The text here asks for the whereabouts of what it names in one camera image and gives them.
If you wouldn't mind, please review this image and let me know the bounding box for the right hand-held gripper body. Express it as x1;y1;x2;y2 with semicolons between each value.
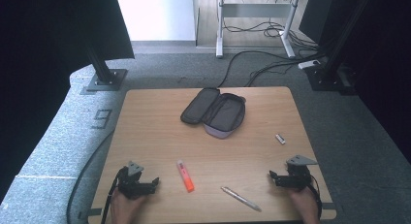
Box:
280;154;319;191

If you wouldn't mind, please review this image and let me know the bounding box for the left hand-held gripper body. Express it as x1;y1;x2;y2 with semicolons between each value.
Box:
116;160;151;200

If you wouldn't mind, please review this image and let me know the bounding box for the silver pen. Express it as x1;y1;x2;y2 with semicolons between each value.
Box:
220;185;263;213

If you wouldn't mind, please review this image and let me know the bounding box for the black and lilac pencil case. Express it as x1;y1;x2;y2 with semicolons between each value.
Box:
179;86;247;140

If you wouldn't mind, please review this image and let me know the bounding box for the person's right hand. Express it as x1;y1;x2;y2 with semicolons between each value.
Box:
288;186;322;224

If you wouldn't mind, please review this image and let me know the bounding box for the orange highlighter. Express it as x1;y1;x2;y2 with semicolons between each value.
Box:
176;159;196;194

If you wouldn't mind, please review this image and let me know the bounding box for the black metal stand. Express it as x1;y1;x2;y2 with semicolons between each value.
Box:
84;43;129;92
303;0;377;93

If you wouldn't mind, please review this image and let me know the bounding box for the white power strip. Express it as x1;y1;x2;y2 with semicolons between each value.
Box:
297;59;322;71

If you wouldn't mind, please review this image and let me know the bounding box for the black curtain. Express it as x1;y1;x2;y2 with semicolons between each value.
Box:
0;0;136;201
299;0;411;165

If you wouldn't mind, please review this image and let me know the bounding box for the left hand-held gripper cable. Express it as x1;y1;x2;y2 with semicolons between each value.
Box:
100;167;128;224

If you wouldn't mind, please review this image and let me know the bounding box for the hand-held gripper cable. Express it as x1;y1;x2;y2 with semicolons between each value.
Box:
100;167;128;224
308;174;324;220

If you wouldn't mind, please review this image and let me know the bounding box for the right hand-held gripper cable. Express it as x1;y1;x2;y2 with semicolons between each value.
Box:
308;174;324;220

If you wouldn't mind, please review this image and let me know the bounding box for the long black floor cable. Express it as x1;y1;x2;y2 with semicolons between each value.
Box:
217;49;326;88

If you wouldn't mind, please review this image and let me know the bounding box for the bundle of floor cables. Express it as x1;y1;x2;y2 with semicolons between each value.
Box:
222;19;321;52

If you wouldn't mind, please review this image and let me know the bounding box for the white desk frame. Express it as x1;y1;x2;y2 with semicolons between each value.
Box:
215;0;303;59

